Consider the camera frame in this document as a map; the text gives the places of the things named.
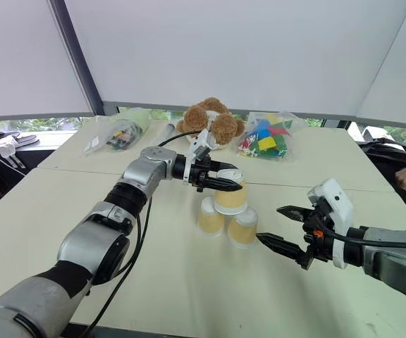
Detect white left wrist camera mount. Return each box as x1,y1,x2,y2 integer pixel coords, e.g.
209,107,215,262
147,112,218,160
183,129,212,184

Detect grey cylindrical tube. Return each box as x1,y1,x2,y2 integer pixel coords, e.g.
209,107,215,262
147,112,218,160
152,123,178,147

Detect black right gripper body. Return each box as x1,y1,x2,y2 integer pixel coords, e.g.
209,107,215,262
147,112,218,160
296,201,338,271

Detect black and white sandals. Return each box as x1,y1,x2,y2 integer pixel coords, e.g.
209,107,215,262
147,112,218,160
0,130,40,159

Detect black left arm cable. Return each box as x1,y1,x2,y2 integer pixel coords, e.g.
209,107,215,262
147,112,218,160
67,130,204,338

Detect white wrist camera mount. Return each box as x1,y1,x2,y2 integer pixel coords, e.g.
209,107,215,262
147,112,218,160
183,129,212,184
307,177,354,270

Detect bag of coloured blocks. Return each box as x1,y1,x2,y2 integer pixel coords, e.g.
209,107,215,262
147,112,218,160
237,111,308,162

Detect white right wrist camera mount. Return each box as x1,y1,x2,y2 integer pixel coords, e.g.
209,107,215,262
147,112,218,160
307,177,354,270

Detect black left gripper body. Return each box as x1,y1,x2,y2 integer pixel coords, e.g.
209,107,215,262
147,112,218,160
187,156,221,193

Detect bag of electronic parts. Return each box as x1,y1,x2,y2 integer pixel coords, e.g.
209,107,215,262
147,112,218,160
84,118,144,158

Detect black backpack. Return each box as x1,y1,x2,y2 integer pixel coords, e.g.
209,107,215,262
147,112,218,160
356,137,406,173

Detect yellow paper cup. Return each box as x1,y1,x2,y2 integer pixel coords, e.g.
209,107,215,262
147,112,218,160
197,196,227,239
227,207,259,250
214,168,248,215

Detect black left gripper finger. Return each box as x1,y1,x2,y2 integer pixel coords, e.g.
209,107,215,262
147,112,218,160
209,161,239,173
208,177,243,193

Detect dark window frame post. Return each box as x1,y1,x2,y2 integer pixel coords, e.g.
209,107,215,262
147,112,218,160
49,0,105,117

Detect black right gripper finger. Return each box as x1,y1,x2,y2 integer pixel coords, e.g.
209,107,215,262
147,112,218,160
255,232,310,263
276,206,313,223

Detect brown teddy bear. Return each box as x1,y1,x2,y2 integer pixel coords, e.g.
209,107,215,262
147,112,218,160
176,97,245,151

